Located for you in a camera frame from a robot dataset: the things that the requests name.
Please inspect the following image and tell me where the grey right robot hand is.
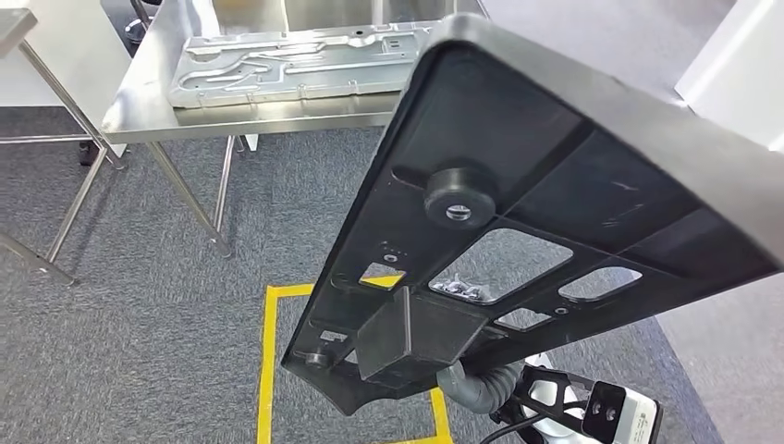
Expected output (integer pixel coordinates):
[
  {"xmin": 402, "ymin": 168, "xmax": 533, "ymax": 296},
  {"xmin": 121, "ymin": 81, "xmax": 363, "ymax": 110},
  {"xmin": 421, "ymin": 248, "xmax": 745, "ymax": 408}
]
[{"xmin": 442, "ymin": 274, "xmax": 493, "ymax": 303}]

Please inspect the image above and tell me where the black plastic plate holder part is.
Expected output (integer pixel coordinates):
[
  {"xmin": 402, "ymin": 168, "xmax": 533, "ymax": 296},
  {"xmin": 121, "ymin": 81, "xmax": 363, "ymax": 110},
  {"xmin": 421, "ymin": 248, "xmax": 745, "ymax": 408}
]
[{"xmin": 280, "ymin": 13, "xmax": 784, "ymax": 418}]

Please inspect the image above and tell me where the stainless steel workbench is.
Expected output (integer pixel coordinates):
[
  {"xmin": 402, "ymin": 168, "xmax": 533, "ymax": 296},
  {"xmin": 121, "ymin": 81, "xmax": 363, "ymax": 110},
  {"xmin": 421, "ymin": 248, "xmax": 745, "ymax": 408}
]
[{"xmin": 101, "ymin": 0, "xmax": 491, "ymax": 259}]

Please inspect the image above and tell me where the aluminium machined plate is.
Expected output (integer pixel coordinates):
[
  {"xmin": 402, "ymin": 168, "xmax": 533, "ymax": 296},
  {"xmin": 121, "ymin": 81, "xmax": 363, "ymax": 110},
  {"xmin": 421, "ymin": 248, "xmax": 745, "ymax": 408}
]
[{"xmin": 166, "ymin": 21, "xmax": 442, "ymax": 110}]

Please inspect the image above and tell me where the white block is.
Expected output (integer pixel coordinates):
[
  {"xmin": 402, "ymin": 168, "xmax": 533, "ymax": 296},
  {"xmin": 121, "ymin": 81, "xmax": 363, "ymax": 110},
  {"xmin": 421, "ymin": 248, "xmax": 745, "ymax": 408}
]
[{"xmin": 673, "ymin": 0, "xmax": 784, "ymax": 152}]

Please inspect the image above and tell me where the white board panel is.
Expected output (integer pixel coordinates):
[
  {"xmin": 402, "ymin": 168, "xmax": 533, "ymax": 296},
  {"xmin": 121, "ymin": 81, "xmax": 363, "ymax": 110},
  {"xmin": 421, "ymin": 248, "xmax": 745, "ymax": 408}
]
[{"xmin": 0, "ymin": 0, "xmax": 133, "ymax": 157}]

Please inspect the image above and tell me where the stainless steel table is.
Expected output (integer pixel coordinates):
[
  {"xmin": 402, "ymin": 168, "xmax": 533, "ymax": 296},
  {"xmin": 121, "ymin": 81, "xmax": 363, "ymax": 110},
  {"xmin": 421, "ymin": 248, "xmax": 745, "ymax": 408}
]
[{"xmin": 0, "ymin": 6, "xmax": 129, "ymax": 286}]

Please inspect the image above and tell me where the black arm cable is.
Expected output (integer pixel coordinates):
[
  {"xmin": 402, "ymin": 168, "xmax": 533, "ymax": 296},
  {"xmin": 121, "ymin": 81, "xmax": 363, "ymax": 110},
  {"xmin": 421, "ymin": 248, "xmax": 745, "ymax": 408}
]
[{"xmin": 479, "ymin": 415, "xmax": 540, "ymax": 444}]

